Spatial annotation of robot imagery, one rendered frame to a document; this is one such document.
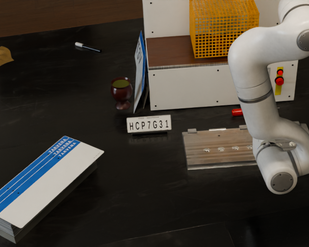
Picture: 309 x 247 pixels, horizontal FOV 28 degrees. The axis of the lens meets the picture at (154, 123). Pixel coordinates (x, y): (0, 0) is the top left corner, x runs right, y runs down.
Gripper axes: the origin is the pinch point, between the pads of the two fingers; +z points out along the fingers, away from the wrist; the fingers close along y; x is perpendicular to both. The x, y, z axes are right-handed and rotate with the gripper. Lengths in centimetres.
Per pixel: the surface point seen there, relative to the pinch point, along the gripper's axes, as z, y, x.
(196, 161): 8.2, 13.4, -18.7
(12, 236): -17, 20, -77
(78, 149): 12, 7, -58
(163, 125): 30.7, 9.4, -28.2
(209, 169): 7.2, 16.2, -14.6
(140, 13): 124, -9, -33
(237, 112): 36.0, 9.1, -0.3
